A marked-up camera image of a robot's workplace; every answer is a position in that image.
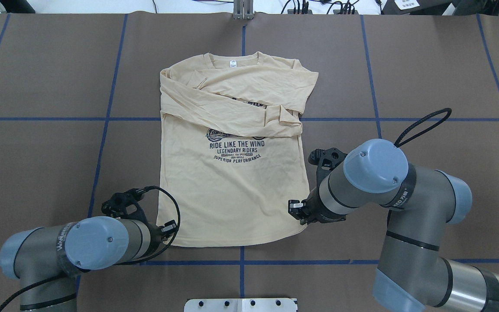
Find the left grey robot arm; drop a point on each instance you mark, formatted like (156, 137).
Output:
(48, 260)

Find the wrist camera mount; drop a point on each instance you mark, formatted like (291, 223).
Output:
(126, 205)
(325, 161)

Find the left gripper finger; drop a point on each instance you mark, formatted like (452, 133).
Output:
(168, 229)

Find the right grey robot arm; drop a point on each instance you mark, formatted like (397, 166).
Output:
(422, 202)

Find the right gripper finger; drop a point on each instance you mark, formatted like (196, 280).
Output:
(296, 209)

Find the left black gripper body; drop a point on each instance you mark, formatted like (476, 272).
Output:
(157, 236)

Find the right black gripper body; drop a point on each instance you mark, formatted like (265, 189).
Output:
(312, 209)

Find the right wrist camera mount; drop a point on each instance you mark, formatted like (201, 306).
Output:
(325, 161)

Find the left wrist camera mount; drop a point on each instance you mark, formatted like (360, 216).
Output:
(126, 205)

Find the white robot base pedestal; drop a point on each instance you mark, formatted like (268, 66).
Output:
(242, 305)

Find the beige long-sleeve printed shirt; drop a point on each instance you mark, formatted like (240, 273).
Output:
(231, 148)

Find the aluminium frame post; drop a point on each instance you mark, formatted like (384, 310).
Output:
(243, 10)

